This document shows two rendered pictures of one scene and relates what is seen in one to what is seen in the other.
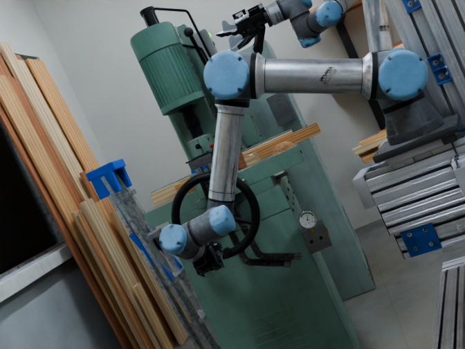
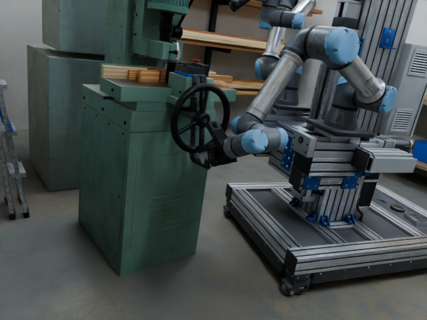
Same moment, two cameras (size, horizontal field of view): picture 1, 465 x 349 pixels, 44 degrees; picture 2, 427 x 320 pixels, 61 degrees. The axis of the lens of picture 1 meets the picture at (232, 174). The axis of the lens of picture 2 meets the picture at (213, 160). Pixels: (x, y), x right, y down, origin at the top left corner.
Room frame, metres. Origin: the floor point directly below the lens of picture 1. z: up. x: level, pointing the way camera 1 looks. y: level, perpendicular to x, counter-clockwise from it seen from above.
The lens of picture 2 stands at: (0.86, 1.14, 1.14)
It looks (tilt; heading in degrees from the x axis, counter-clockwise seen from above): 19 degrees down; 311
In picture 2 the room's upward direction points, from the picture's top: 9 degrees clockwise
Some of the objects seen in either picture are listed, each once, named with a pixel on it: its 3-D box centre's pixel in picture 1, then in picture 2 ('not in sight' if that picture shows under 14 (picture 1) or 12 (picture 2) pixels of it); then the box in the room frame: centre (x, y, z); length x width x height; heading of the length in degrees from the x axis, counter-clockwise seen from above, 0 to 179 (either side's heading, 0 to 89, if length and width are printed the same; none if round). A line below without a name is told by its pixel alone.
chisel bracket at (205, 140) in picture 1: (204, 147); (161, 51); (2.21, 0.05, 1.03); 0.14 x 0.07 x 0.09; 172
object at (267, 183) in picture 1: (224, 199); (166, 101); (2.14, 0.07, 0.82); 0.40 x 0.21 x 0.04; 82
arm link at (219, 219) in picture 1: (213, 224); (267, 138); (1.54, 0.10, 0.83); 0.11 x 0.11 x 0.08; 80
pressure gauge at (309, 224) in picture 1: (308, 221); not in sight; (1.95, -0.17, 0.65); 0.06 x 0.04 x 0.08; 82
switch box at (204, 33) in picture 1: (207, 50); not in sight; (2.49, -0.13, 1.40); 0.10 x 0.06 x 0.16; 172
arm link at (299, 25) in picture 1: (308, 28); (270, 18); (2.02, -0.45, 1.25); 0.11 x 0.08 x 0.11; 22
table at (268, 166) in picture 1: (223, 185); (178, 92); (2.08, 0.04, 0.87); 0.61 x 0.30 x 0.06; 82
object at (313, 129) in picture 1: (246, 159); (185, 77); (2.18, -0.07, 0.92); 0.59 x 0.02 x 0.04; 82
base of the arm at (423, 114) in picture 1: (409, 117); (342, 115); (1.55, -0.50, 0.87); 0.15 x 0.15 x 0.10
